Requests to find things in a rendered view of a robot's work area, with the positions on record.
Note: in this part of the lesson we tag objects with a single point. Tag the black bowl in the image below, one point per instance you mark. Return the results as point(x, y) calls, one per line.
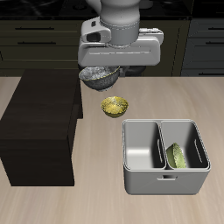
point(99, 78)

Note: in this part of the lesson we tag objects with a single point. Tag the dark wooden cabinet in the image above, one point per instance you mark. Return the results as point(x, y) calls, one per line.
point(40, 125)

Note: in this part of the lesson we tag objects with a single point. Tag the dark kitchen cupboards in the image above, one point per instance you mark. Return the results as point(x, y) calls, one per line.
point(38, 43)

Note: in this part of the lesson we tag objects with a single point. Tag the yellow bowl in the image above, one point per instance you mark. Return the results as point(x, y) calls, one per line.
point(114, 107)

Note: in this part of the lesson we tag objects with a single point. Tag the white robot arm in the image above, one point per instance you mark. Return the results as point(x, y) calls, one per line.
point(119, 20)

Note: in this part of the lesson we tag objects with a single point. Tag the white two-bin basket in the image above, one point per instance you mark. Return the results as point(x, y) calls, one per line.
point(166, 157)

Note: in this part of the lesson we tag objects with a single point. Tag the green bowl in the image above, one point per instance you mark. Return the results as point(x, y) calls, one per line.
point(176, 157)

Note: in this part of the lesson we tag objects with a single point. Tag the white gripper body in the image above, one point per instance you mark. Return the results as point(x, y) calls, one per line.
point(119, 55)

